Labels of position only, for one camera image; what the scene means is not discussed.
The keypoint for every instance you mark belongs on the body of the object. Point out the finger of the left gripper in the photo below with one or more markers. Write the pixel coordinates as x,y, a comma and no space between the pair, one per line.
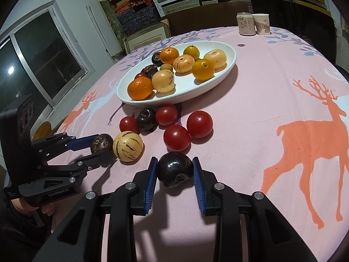
87,163
57,144

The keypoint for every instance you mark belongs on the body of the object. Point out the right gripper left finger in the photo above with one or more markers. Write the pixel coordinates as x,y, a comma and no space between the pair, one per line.
80,234

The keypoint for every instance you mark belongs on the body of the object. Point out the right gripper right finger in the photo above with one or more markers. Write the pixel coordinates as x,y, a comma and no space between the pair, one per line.
246,223

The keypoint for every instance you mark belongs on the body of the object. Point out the dark brown mangosteen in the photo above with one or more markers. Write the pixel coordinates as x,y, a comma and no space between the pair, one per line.
102,142
156,60
150,70

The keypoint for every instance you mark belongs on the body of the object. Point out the striped yellow pepino melon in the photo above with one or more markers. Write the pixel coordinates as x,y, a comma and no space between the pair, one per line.
128,146

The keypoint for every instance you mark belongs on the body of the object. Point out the red cherry tomato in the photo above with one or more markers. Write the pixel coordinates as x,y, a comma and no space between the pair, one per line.
129,123
176,138
139,75
199,124
166,115

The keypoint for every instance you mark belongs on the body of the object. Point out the dark purple plum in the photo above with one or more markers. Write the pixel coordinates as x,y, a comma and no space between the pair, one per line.
146,120
173,168

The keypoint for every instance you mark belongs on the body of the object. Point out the large orange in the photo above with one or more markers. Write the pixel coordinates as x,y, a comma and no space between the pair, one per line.
140,88

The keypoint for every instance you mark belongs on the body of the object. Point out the small tan longan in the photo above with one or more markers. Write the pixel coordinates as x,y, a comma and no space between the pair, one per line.
166,66

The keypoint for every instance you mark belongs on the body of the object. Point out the pale yellow apple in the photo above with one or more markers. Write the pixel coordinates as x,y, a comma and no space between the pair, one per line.
183,63
217,57

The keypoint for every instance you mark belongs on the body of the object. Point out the left hand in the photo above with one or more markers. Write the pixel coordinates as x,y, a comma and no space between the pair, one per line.
23,207

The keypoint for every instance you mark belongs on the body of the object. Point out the wooden chair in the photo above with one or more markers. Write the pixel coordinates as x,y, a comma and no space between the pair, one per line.
44,130

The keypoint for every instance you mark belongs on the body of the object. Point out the left window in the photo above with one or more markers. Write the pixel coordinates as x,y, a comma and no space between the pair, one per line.
42,57

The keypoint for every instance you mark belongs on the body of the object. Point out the pink deer tablecloth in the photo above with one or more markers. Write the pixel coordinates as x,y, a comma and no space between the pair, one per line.
280,126

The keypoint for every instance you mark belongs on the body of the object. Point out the white oval plate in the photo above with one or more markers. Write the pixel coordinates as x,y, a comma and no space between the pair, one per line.
186,85

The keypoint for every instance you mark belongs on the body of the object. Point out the framed picture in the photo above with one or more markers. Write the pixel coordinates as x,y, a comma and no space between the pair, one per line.
155,32

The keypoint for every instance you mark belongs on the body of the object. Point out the dark wooden board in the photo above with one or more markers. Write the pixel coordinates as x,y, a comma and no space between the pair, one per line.
205,17

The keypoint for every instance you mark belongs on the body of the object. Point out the black round stool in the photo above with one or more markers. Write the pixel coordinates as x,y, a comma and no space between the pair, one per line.
343,72

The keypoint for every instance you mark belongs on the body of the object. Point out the pink beverage can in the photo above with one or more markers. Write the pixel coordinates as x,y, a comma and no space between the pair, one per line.
245,23

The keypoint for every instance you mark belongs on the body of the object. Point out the white paper cup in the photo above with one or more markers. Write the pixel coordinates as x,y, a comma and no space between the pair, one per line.
262,23

